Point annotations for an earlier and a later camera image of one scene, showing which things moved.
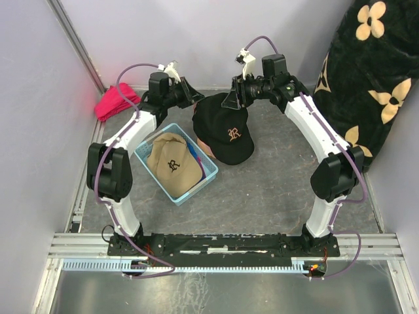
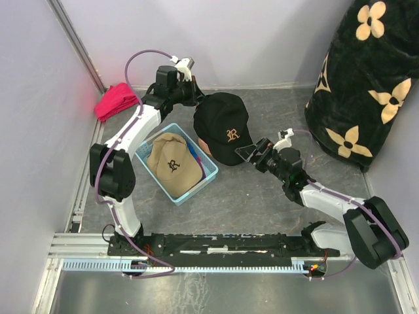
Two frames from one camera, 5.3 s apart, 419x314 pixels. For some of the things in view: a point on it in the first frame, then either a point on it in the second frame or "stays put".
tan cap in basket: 171,163 stays put
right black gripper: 237,95 to 264,146
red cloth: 112,103 stays put
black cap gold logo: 223,130 stays put
